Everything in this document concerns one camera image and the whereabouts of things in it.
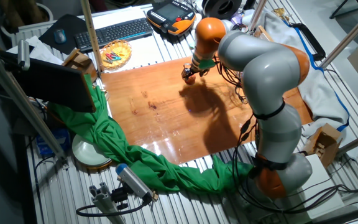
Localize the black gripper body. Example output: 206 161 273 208
181 63 199 78

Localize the yellow wicker basket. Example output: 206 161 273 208
99 39 133 70

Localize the wooden framed toy basketball hoop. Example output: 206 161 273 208
253 25 275 43

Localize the wooden board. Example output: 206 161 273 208
100 55 314 166

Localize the black orange teach pendant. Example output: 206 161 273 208
145 0 197 35

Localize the black filament spool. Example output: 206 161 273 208
202 0 242 20

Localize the blue purple packet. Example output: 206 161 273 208
231 12 245 25

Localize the black keyboard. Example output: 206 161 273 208
73 17 154 53

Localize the green cloth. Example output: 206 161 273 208
47 73 254 195

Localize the small wooden box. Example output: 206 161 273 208
62 48 98 82

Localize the white cloth with blue trim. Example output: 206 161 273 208
244 7 351 138

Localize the white round plate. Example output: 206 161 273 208
71 133 113 169

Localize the black mouse pad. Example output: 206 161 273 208
38 14 88 55

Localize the blue computer mouse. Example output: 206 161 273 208
53 29 67 45

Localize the black flat panel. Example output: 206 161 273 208
0 49 96 113

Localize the open cardboard box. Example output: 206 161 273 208
302 123 344 169

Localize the blue box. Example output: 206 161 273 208
35 128 71 158

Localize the short aluminium profile piece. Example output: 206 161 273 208
88 182 127 224

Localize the white round bin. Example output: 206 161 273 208
0 2 54 39

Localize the white box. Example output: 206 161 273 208
286 154 345 220

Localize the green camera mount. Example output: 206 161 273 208
197 58 216 70

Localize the silver camera with blue end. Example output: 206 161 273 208
116 163 155 202

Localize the black bag strap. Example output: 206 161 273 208
289 22 326 62

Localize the black camera cable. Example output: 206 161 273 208
75 198 151 218

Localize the silver camera on pole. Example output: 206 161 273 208
17 39 30 72

